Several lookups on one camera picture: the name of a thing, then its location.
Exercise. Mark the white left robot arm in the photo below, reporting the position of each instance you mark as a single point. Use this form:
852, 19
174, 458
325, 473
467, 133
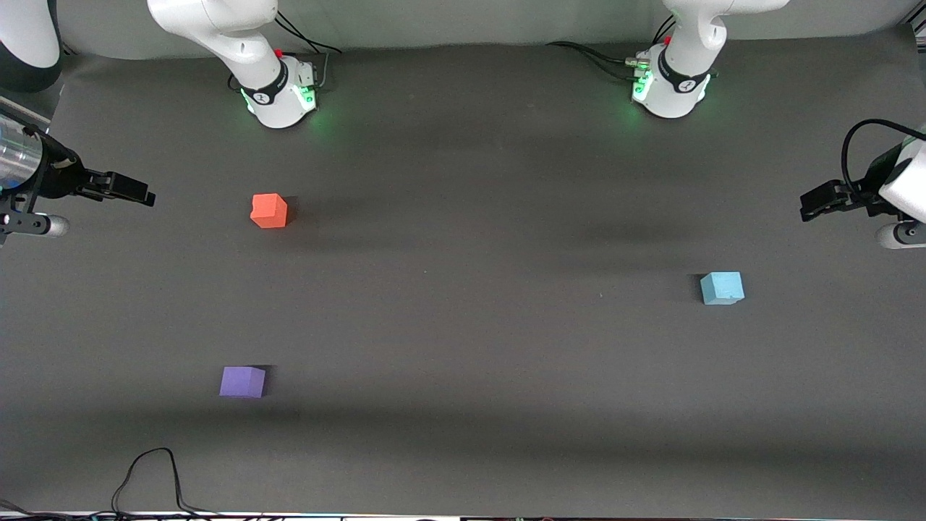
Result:
684, 72

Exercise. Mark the orange foam block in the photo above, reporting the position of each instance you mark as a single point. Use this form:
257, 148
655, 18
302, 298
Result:
269, 211

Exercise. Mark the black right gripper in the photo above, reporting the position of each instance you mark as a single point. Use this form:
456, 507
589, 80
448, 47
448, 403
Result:
59, 176

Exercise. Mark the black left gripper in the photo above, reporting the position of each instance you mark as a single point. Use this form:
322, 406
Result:
858, 197

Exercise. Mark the dark grey table mat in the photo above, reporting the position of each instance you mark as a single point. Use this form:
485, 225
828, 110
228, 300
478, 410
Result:
463, 362

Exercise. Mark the aluminium frame rail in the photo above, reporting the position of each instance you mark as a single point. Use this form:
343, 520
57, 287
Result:
917, 27

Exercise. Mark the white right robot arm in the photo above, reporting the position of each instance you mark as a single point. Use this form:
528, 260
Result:
239, 43

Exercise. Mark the purple foam block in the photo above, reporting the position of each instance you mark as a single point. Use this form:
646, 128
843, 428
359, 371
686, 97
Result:
242, 382

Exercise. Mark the light blue foam block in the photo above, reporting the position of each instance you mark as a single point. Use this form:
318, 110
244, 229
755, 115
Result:
722, 288

